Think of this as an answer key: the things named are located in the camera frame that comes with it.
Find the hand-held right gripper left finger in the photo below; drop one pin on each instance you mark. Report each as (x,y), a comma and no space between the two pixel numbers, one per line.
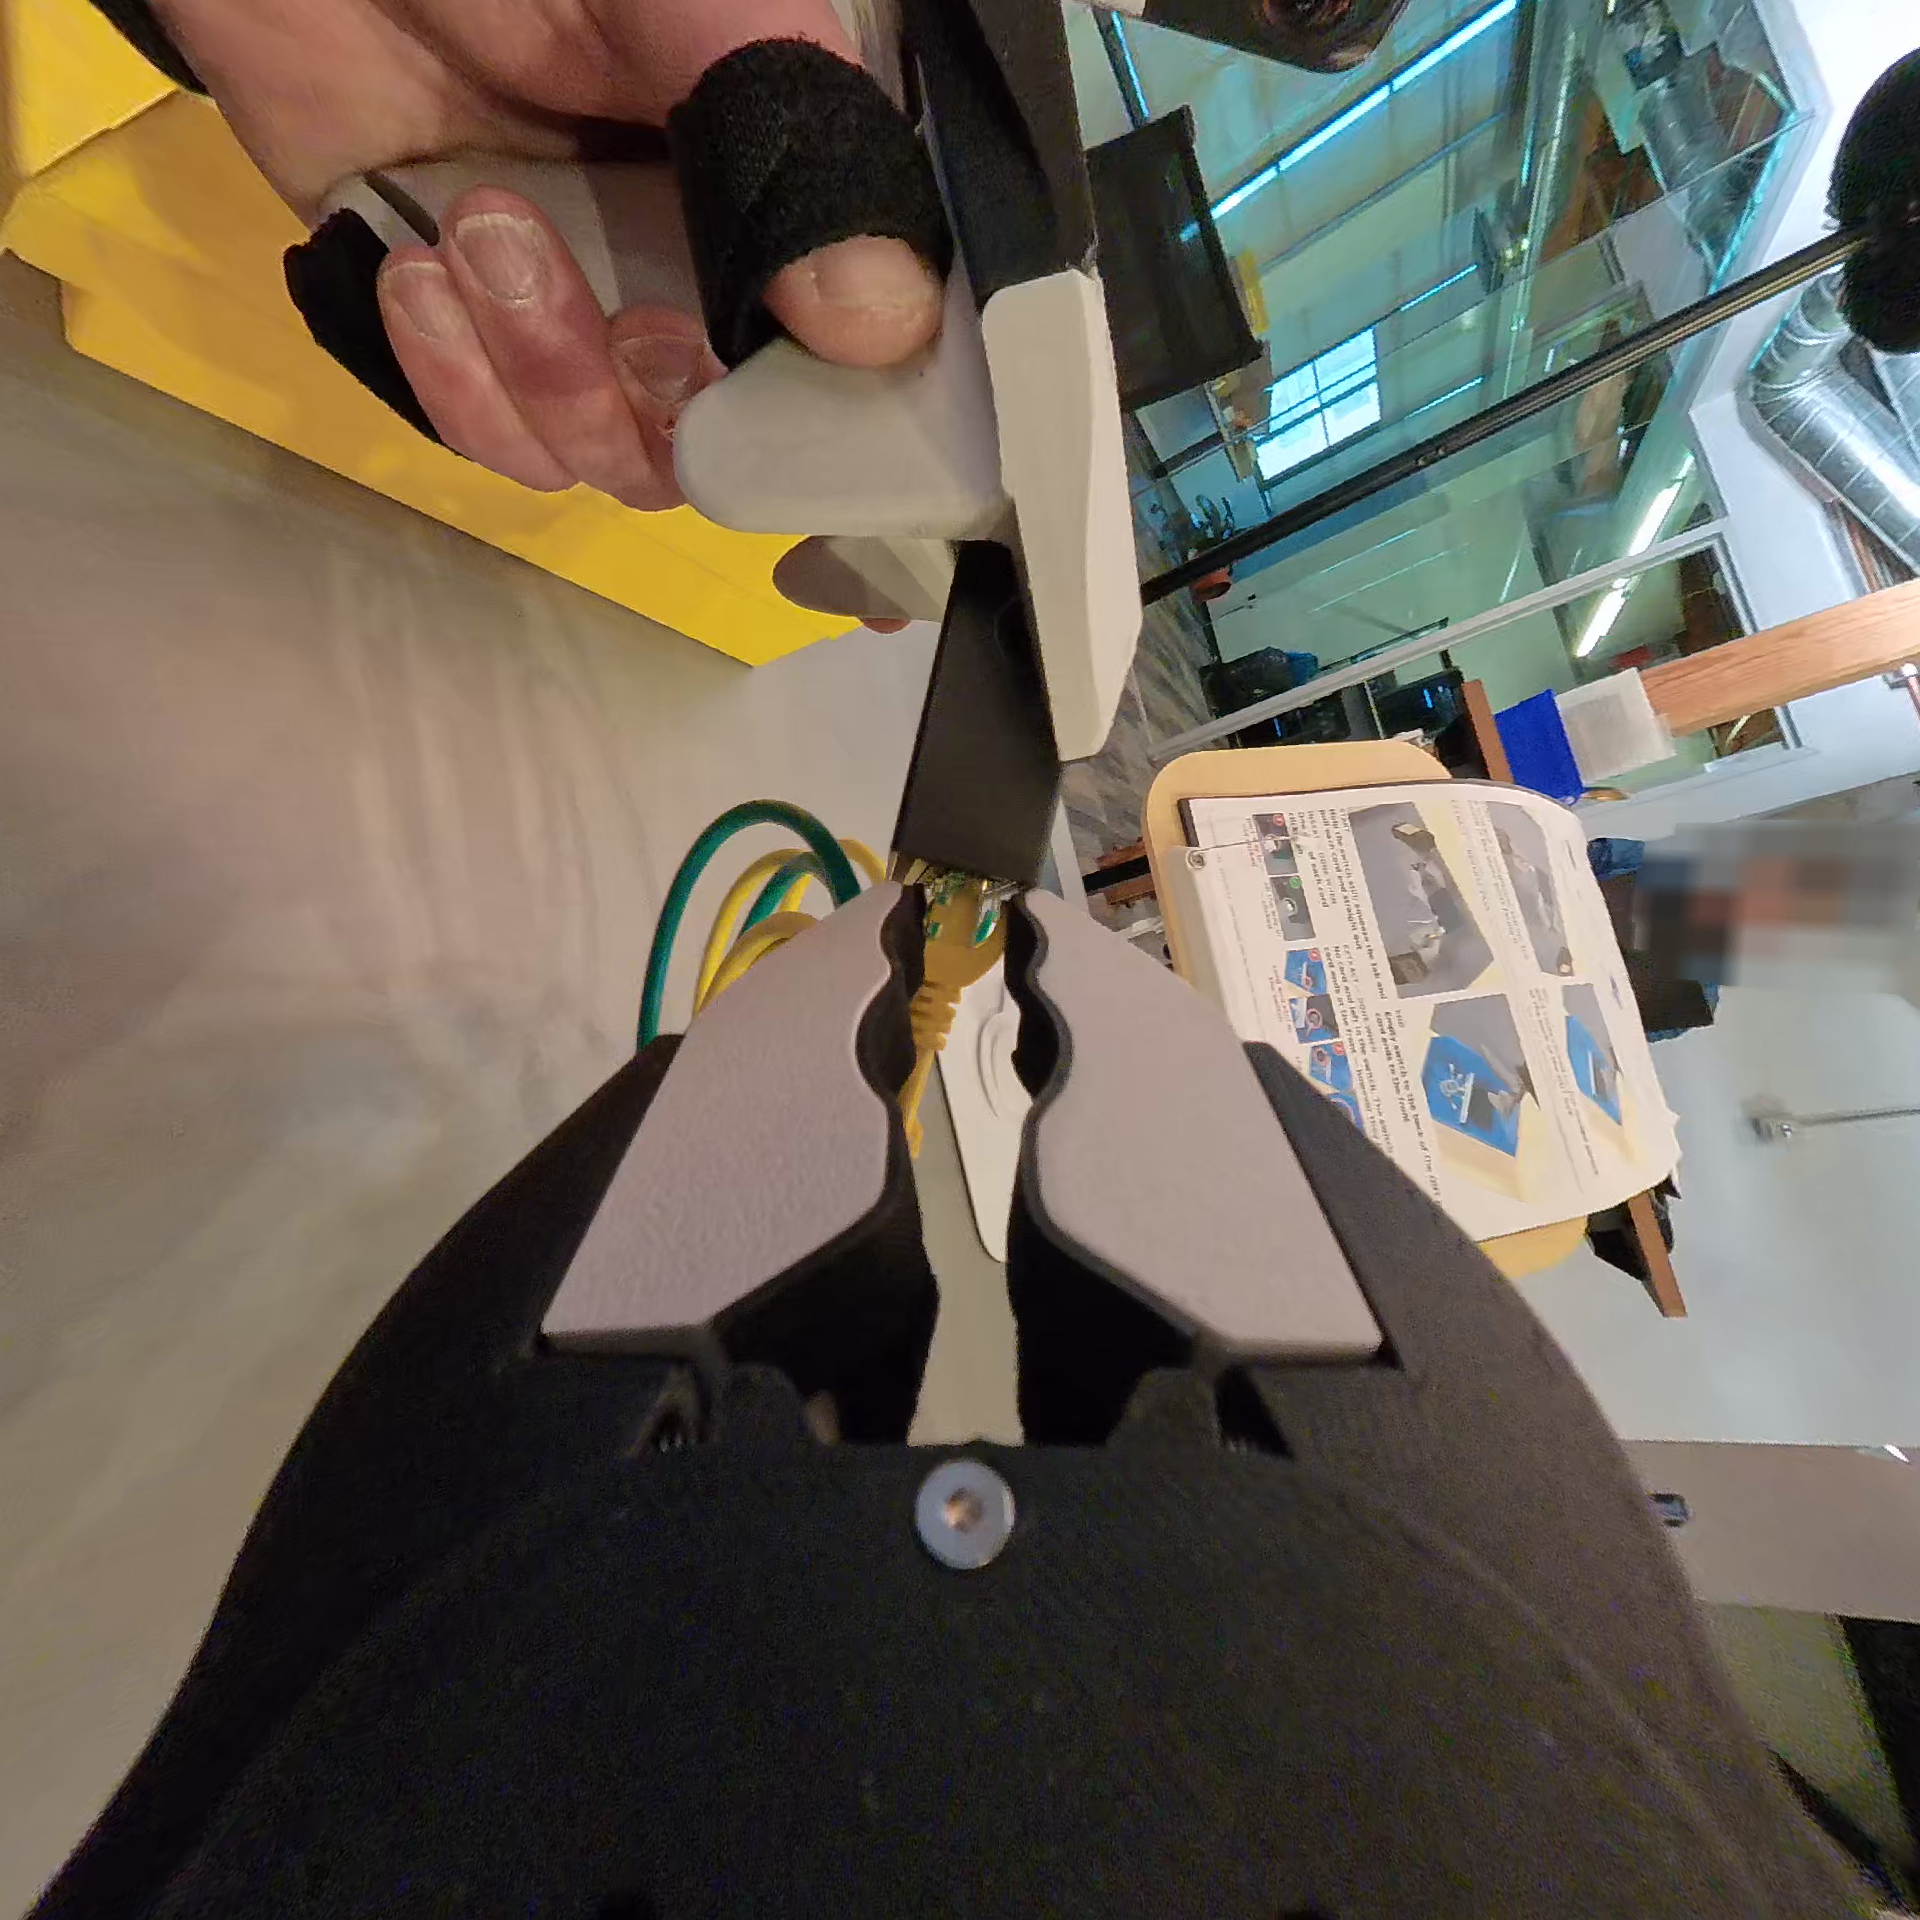
(735,1141)

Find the wooden beam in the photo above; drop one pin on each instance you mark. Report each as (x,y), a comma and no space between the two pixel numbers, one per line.
(1784,661)

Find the black fuzzy-tipped pole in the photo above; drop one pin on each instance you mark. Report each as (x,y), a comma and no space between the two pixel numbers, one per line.
(1882,225)

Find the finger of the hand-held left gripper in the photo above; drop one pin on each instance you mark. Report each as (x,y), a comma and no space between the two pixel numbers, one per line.
(1066,527)
(870,577)

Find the instruction sheet on stand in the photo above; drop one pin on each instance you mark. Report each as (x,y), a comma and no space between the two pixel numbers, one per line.
(1275,762)

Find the black network switch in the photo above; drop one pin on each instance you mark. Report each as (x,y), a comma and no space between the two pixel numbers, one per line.
(976,750)

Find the silver ventilation duct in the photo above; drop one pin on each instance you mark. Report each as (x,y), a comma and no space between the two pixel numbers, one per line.
(1831,435)

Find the blue storage bin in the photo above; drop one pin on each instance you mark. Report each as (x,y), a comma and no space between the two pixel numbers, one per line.
(1527,742)

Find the yellow plastic bin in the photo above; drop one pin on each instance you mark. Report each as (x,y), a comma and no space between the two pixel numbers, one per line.
(179,270)

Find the printed instruction sheet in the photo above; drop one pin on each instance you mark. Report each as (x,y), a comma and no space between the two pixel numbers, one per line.
(1500,960)

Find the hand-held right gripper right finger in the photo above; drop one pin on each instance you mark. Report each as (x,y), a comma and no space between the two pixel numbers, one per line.
(1186,1186)

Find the person's left hand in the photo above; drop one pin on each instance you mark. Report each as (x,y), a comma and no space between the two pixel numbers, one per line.
(450,75)

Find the white box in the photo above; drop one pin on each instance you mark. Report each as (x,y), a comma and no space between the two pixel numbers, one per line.
(1606,719)

